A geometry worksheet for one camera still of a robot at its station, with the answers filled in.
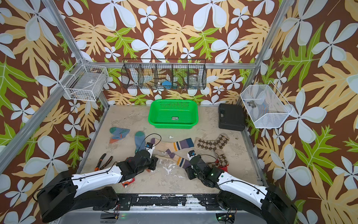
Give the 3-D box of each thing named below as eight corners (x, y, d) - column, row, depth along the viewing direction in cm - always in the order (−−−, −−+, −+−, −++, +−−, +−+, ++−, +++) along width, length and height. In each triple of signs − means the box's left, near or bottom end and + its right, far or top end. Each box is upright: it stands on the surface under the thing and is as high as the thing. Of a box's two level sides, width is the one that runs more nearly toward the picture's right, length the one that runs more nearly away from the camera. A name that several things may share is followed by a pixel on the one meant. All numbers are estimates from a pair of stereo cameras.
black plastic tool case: (218, 129, 107) (220, 125, 103) (218, 107, 123) (219, 102, 118) (245, 133, 105) (248, 128, 101) (241, 109, 121) (244, 104, 116)
